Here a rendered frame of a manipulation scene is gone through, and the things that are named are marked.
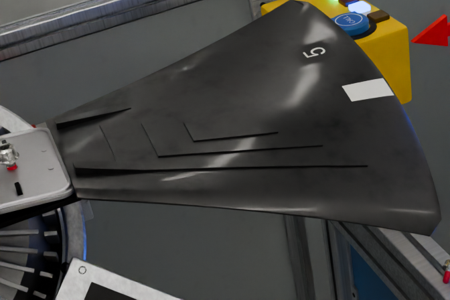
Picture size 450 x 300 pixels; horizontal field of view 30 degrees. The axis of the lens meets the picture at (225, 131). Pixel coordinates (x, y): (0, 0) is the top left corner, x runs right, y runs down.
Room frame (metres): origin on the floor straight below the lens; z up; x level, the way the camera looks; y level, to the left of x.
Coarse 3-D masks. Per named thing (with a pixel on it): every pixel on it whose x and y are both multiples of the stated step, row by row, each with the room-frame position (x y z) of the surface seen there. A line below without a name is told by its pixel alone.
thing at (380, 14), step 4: (372, 12) 0.80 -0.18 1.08; (376, 12) 0.80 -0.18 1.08; (380, 12) 0.80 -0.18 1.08; (384, 12) 0.79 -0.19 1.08; (368, 16) 0.79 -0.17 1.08; (372, 16) 0.79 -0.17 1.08; (376, 16) 0.79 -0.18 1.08; (380, 16) 0.79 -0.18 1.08; (384, 16) 0.79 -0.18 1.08; (388, 16) 0.79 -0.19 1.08; (372, 20) 0.79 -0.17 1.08; (376, 20) 0.78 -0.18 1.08; (380, 20) 0.78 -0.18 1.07; (384, 20) 0.79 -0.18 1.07
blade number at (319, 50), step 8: (320, 40) 0.55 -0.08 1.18; (304, 48) 0.54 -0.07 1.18; (312, 48) 0.54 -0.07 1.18; (320, 48) 0.54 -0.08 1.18; (328, 48) 0.54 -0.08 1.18; (296, 56) 0.54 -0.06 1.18; (304, 56) 0.53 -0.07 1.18; (312, 56) 0.53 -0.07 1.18; (320, 56) 0.53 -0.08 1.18; (328, 56) 0.53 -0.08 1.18; (304, 64) 0.53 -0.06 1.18
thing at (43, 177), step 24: (0, 144) 0.48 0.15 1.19; (24, 144) 0.48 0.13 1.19; (48, 144) 0.47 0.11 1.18; (0, 168) 0.45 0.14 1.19; (24, 168) 0.45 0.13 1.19; (48, 168) 0.44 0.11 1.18; (0, 192) 0.42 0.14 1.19; (24, 192) 0.42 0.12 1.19; (48, 192) 0.41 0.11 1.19; (72, 192) 0.41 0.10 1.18
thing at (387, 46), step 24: (288, 0) 0.89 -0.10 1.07; (312, 0) 0.87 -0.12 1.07; (336, 0) 0.86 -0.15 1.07; (360, 0) 0.85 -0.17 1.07; (384, 24) 0.78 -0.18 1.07; (384, 48) 0.76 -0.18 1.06; (408, 48) 0.76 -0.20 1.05; (384, 72) 0.75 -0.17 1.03; (408, 72) 0.76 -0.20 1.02; (408, 96) 0.76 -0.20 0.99
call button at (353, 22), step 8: (336, 16) 0.80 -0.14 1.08; (344, 16) 0.79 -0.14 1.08; (352, 16) 0.79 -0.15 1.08; (360, 16) 0.79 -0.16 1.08; (344, 24) 0.77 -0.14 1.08; (352, 24) 0.77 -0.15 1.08; (360, 24) 0.77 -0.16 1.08; (368, 24) 0.78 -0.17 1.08; (352, 32) 0.76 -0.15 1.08; (360, 32) 0.77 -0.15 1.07
